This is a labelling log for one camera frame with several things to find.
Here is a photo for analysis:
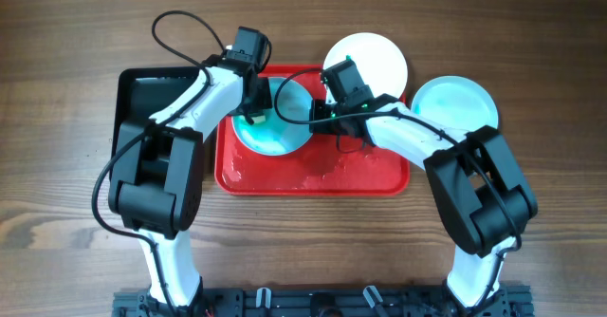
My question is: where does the light blue stained plate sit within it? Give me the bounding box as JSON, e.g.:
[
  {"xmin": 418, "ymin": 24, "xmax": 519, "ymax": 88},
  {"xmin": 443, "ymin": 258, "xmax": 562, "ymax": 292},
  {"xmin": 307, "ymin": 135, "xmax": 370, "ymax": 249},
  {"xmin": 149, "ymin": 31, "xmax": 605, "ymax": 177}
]
[{"xmin": 231, "ymin": 81, "xmax": 312, "ymax": 156}]

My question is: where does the black plastic tray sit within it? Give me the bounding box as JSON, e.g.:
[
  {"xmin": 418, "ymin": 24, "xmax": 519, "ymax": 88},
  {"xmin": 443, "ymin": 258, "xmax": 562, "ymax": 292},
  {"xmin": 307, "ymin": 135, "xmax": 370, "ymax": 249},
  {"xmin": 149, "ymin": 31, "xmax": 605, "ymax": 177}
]
[{"xmin": 112, "ymin": 66, "xmax": 198, "ymax": 156}]

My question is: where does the red plastic tray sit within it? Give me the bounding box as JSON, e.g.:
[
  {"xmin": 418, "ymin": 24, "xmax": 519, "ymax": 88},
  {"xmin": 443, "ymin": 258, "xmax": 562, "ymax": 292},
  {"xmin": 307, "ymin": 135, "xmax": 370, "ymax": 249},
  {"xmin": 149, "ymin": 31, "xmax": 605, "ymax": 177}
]
[{"xmin": 214, "ymin": 65, "xmax": 410, "ymax": 196}]

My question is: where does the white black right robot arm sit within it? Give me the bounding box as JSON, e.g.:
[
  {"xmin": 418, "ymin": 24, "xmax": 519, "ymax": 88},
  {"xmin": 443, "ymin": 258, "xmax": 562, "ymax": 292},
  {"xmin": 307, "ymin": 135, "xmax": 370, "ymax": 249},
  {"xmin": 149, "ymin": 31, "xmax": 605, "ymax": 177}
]
[{"xmin": 309, "ymin": 95, "xmax": 538, "ymax": 313}]

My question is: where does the green yellow sponge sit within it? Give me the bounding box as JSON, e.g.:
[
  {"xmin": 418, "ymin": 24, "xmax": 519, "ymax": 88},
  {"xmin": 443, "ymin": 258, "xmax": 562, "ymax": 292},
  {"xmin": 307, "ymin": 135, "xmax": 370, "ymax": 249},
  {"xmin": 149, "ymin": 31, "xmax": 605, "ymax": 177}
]
[{"xmin": 243, "ymin": 112, "xmax": 267, "ymax": 125}]

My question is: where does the white stained plate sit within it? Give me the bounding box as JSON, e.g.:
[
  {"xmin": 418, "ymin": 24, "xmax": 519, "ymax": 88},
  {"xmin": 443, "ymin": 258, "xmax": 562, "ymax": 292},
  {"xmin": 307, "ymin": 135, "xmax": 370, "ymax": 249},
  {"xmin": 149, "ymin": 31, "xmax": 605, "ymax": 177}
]
[{"xmin": 322, "ymin": 32, "xmax": 409, "ymax": 99}]

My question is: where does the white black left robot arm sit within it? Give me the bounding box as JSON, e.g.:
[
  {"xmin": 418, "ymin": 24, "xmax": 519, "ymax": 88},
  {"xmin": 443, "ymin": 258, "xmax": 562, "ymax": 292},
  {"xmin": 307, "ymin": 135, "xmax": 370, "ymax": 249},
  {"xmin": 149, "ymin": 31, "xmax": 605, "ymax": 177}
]
[{"xmin": 101, "ymin": 51, "xmax": 270, "ymax": 316}]

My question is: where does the light green stained plate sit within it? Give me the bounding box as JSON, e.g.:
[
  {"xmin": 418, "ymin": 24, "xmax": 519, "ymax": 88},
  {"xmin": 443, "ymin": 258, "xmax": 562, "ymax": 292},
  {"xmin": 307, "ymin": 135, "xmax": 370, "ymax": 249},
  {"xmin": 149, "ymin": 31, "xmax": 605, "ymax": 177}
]
[{"xmin": 411, "ymin": 75, "xmax": 500, "ymax": 131}]

